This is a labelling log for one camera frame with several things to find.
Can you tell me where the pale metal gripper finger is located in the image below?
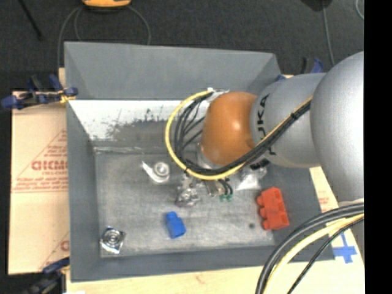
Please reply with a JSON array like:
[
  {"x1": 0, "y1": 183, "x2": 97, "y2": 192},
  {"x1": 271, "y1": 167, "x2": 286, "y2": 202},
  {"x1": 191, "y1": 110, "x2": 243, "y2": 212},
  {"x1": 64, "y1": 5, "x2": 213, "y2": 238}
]
[
  {"x1": 175, "y1": 189, "x2": 201, "y2": 208},
  {"x1": 182, "y1": 171, "x2": 204, "y2": 192}
]

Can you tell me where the blue toy block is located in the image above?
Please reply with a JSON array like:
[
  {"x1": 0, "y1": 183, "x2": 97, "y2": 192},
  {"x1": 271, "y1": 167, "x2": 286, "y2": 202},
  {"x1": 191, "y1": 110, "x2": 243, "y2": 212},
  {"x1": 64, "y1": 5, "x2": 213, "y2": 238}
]
[{"x1": 164, "y1": 211, "x2": 187, "y2": 239}]

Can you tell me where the red toy block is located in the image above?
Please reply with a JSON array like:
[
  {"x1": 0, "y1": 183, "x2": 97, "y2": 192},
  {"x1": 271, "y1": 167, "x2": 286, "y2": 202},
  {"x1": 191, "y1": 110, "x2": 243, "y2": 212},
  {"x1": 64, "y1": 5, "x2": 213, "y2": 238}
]
[{"x1": 255, "y1": 186, "x2": 290, "y2": 231}]

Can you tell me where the clear square glass dish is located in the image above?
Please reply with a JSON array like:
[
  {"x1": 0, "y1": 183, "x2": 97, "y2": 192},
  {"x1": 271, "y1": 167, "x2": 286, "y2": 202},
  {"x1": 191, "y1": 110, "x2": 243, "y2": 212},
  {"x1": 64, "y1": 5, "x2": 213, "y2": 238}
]
[{"x1": 99, "y1": 225, "x2": 127, "y2": 255}]

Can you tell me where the grey metal bin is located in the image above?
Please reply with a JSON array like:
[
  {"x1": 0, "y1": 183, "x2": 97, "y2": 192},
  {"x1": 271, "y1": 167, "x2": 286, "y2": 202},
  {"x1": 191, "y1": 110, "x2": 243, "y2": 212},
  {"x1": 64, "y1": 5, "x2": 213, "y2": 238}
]
[{"x1": 63, "y1": 41, "x2": 335, "y2": 282}]

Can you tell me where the brown cardboard board red print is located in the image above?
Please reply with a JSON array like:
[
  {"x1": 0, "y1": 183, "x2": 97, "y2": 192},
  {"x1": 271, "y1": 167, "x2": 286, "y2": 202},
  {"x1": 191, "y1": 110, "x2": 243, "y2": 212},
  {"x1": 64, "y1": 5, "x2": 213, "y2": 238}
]
[{"x1": 7, "y1": 90, "x2": 341, "y2": 276}]

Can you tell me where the black cylinder on white bracket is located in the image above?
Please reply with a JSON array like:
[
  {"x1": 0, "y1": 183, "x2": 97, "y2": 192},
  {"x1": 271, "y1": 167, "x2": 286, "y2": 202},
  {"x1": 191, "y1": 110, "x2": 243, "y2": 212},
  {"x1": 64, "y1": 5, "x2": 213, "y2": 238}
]
[{"x1": 236, "y1": 159, "x2": 271, "y2": 192}]

